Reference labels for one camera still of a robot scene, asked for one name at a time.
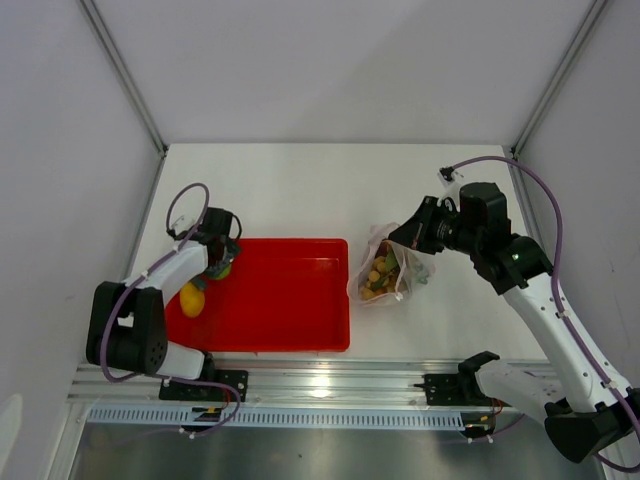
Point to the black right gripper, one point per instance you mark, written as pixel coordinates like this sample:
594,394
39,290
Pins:
413,232

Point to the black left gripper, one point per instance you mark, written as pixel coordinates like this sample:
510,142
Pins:
232,252

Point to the green round fruit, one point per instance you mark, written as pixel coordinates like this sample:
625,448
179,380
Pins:
219,272

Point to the clear zip top bag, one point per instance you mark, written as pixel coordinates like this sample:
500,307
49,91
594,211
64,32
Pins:
378,243

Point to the yellow lemon fruit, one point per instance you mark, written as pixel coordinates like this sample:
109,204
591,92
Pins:
191,300

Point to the longan bunch with leaves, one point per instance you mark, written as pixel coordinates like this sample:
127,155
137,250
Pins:
382,278

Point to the green onion stalk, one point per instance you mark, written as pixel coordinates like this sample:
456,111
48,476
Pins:
421,272

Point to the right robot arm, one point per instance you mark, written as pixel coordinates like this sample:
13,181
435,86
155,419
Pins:
593,406

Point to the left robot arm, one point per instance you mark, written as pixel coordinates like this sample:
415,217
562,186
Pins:
128,330

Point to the red plastic tray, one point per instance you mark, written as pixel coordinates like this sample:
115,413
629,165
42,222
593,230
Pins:
281,296

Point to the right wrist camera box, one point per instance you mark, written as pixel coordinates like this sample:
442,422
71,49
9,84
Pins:
450,180

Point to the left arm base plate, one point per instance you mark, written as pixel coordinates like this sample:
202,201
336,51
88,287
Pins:
237,379

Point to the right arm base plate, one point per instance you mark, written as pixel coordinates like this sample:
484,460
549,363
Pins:
452,390

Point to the aluminium frame rail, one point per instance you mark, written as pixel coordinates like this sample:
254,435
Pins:
313,382

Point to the white slotted cable duct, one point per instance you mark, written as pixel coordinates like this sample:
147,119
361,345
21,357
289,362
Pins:
185,416

